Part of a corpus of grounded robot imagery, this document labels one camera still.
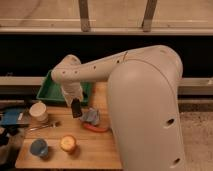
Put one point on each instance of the wooden board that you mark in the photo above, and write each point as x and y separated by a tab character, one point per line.
95	151

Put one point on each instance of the crumpled blue-grey cloth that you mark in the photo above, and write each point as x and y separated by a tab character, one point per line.
91	116

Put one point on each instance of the white cup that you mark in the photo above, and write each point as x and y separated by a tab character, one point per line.
39	112

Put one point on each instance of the apple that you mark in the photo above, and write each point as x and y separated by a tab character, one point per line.
68	144

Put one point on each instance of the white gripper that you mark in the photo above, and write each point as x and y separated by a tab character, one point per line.
71	91

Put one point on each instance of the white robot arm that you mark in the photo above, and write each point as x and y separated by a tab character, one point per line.
142	100

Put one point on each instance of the green plastic tray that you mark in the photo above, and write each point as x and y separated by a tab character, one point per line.
50	92

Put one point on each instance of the blue box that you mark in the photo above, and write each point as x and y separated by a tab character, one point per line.
12	116

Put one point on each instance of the metal fork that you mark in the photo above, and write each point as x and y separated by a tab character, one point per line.
53	124

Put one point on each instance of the blue cup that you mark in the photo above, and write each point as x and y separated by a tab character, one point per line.
39	148

